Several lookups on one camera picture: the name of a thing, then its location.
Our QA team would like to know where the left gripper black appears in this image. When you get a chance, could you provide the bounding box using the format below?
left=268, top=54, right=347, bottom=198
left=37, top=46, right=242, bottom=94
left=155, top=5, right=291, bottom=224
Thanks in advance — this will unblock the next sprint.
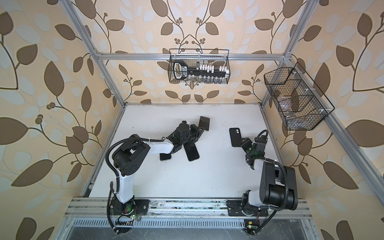
left=180, top=123, right=206, bottom=146

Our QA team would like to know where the phone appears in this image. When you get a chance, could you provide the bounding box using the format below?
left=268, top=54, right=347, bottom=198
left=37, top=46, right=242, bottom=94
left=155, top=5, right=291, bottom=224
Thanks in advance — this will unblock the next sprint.
left=184, top=142, right=200, bottom=162
left=199, top=116, right=210, bottom=131
left=160, top=154, right=172, bottom=161

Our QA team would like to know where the black phone case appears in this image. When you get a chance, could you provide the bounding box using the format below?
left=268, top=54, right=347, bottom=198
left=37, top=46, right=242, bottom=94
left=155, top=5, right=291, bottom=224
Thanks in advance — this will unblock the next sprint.
left=229, top=128, right=242, bottom=148

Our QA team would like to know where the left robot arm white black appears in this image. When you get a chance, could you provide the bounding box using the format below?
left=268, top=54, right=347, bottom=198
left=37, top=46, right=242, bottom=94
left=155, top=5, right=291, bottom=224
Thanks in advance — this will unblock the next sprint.
left=105, top=121, right=210, bottom=204

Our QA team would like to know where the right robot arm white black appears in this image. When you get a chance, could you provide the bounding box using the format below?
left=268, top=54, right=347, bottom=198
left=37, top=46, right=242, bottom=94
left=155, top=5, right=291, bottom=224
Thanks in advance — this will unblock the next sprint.
left=240, top=130, right=299, bottom=215

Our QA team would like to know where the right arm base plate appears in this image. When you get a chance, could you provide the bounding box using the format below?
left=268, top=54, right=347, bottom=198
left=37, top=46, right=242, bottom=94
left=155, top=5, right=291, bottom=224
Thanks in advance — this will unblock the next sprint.
left=226, top=200, right=269, bottom=218

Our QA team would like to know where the right wire basket black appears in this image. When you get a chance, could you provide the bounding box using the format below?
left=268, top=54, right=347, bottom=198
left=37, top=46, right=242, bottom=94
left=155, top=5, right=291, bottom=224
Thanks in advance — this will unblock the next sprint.
left=264, top=63, right=335, bottom=131

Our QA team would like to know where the wire basket black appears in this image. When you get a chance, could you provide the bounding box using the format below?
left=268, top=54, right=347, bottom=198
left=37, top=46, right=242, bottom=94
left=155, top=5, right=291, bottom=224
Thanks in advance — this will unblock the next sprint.
left=168, top=48, right=231, bottom=85
left=264, top=63, right=335, bottom=131

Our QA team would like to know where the back wire basket black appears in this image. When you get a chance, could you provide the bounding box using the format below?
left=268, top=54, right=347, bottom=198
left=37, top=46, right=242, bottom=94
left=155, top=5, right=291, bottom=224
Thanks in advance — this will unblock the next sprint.
left=168, top=48, right=231, bottom=85

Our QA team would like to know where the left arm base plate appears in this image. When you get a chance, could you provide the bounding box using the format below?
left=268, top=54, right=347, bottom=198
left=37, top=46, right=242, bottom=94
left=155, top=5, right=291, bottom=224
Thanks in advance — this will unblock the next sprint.
left=108, top=199, right=150, bottom=216

